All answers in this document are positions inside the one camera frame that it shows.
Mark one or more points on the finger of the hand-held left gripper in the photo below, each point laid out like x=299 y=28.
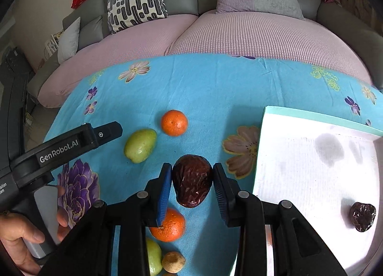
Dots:
x=110 y=133

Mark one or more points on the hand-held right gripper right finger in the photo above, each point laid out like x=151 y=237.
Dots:
x=220 y=195

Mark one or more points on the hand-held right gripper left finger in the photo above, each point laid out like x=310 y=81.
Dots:
x=164 y=195

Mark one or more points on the brown wrinkled date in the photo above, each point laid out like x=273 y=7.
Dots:
x=363 y=216
x=193 y=180

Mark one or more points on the orange tangerine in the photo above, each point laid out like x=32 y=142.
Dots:
x=174 y=122
x=172 y=229

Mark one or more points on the tan round longan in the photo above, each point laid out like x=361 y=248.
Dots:
x=173 y=262

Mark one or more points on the white tray with teal rim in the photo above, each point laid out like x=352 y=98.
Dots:
x=308 y=174

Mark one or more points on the person's left hand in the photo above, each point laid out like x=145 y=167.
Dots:
x=15 y=231

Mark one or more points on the light grey pillow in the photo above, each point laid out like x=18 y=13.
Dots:
x=69 y=41

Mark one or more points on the blue floral blanket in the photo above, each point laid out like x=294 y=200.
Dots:
x=203 y=90

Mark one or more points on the black and white patterned pillow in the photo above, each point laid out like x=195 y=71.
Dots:
x=136 y=2

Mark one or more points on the pink sofa cover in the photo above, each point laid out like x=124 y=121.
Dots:
x=245 y=36

